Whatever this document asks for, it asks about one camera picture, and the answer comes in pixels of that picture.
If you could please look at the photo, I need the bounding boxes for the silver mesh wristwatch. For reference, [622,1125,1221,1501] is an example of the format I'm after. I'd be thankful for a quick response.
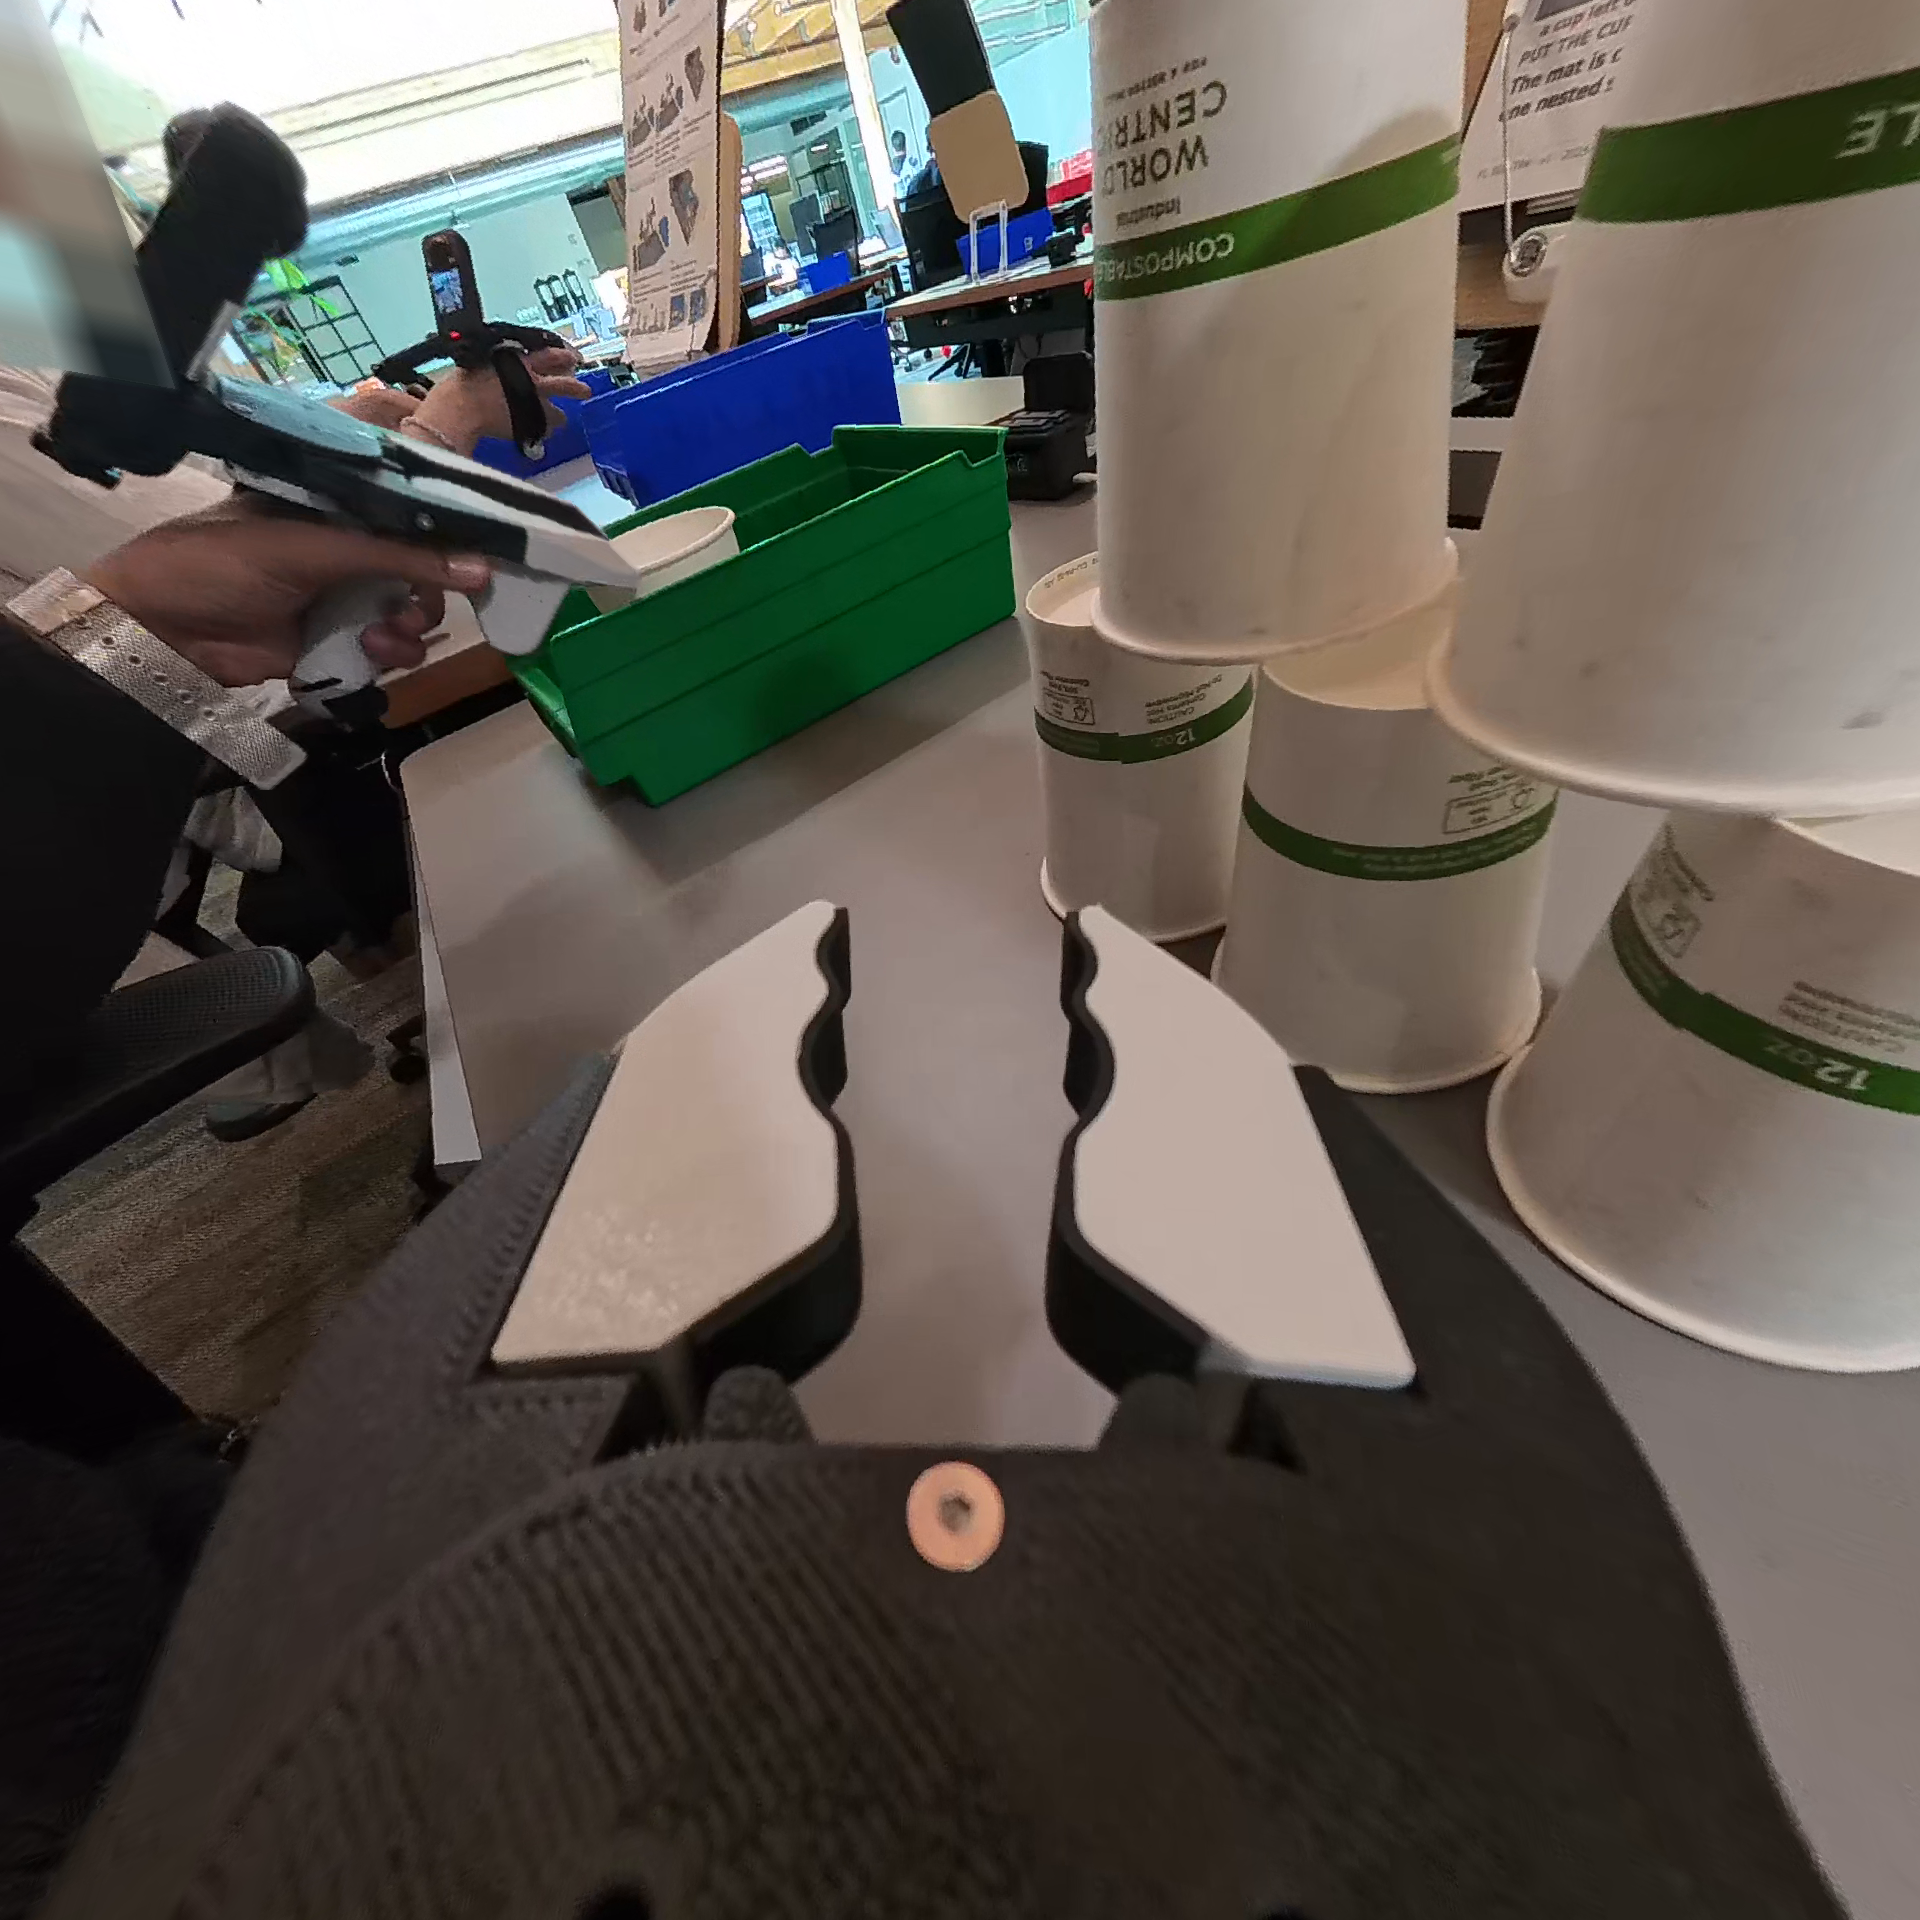
[5,567,306,792]

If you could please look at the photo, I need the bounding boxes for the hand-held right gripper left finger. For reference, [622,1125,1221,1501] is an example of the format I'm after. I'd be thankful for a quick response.
[492,899,866,1389]

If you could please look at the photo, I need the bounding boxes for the grey desk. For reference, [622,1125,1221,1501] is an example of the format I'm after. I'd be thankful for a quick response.
[398,374,1920,1920]

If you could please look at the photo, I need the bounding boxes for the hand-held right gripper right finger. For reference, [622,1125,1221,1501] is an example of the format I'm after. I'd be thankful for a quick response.
[1045,902,1418,1393]

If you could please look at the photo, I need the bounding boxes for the cardboard instruction poster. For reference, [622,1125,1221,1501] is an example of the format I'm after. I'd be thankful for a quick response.
[616,0,747,378]

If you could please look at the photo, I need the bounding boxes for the green plant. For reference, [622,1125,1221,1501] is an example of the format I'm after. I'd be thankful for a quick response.
[267,257,349,350]

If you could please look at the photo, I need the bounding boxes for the person's left hand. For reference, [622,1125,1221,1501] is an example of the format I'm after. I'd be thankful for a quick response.
[82,497,492,687]

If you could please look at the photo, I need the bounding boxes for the black office chair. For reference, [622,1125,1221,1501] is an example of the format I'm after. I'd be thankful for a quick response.
[0,943,430,1202]

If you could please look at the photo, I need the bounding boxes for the white stand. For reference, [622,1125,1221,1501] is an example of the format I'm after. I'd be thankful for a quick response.
[1493,30,1583,307]

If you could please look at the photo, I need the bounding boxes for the green plastic bin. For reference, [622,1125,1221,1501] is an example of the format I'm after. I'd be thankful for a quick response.
[510,422,1022,806]

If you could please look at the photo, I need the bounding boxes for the printed instruction sheet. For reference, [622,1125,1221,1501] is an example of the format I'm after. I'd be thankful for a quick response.
[1498,0,1666,125]

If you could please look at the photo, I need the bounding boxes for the person's left forearm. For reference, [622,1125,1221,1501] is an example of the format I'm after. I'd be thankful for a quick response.
[0,599,226,1155]

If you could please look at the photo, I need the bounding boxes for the tan board with black back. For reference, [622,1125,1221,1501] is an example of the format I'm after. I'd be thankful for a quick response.
[885,0,1039,287]

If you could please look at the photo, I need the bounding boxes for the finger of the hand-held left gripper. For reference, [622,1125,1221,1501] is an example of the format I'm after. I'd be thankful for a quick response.
[468,575,595,655]
[381,434,642,590]

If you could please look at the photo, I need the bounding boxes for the blue plastic bin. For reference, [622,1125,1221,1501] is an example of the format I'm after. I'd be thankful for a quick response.
[575,310,903,511]

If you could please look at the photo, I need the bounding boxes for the black box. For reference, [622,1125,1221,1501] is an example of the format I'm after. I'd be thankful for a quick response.
[1002,402,1093,501]

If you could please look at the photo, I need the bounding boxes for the white paper cup green band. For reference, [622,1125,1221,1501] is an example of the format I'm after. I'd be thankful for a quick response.
[1087,0,1464,665]
[592,505,744,616]
[1486,808,1920,1374]
[1023,546,1256,946]
[1216,599,1560,1094]
[1424,0,1920,818]

